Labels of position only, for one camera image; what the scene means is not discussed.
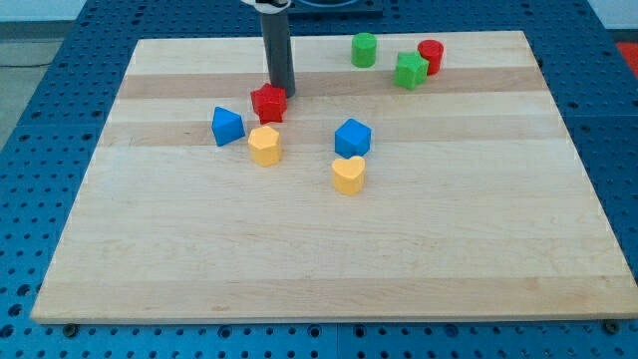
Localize blue triangular block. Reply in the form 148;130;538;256
211;107;245;147

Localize blue cube block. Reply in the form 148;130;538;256
334;119;372;159

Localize wooden board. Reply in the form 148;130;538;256
31;31;637;324

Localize red star block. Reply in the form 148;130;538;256
250;83;287;125

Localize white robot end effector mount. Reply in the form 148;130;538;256
241;0;291;12

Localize green star block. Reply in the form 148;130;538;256
394;51;430;90

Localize red cylinder block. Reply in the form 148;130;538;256
418;39;445;76

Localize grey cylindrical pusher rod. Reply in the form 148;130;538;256
260;9;296;98

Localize yellow hexagon block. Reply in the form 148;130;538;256
248;126;282;167

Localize yellow heart block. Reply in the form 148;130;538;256
331;156;366;195

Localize green cylinder block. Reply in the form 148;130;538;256
351;32;377;68

